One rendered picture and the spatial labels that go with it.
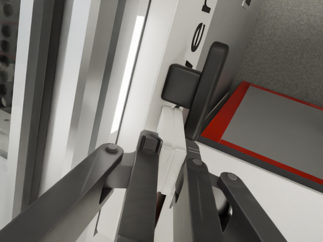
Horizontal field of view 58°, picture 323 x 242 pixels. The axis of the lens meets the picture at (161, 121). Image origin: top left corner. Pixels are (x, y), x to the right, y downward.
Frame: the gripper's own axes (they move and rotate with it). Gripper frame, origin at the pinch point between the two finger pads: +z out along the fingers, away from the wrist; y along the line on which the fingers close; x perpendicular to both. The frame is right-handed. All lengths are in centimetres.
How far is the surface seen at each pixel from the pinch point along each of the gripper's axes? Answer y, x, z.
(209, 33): 3.8, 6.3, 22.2
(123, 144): -2.8, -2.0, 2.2
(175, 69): -0.6, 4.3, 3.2
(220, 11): 4.5, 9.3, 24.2
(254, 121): 20.0, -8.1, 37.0
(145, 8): -3.6, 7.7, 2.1
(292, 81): 46, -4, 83
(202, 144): 6.5, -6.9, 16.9
